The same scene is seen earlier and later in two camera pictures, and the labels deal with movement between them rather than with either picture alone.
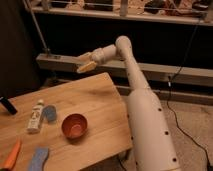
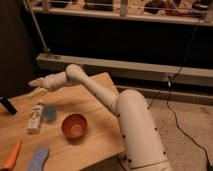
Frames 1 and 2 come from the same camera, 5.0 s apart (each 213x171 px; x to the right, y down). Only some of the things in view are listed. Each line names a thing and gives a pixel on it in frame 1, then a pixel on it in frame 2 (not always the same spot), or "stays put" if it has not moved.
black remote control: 9,105 stays put
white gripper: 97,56 to 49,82
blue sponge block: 39,157 stays put
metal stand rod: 46,49 stays put
